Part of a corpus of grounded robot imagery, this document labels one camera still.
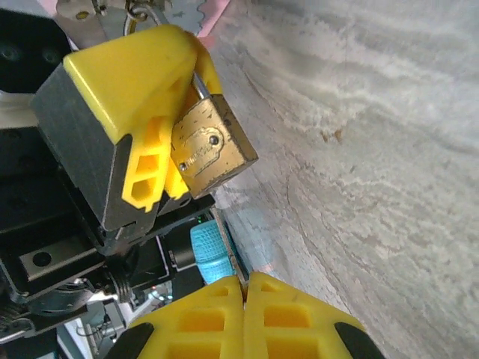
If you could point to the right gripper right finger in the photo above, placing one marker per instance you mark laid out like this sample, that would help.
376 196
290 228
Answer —
292 325

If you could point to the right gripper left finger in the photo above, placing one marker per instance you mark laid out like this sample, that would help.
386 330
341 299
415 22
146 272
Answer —
202 325

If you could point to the pastel cartoon tin box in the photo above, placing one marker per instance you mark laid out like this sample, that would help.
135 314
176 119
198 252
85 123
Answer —
187 15

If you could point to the blue toy microphone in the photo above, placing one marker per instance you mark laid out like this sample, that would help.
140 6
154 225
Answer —
209 250

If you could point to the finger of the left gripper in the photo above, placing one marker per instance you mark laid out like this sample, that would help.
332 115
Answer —
123 82
176 183

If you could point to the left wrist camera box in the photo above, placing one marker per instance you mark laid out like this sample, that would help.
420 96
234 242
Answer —
26 56

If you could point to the brass padlock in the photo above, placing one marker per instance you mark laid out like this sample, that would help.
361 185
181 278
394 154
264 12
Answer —
209 149

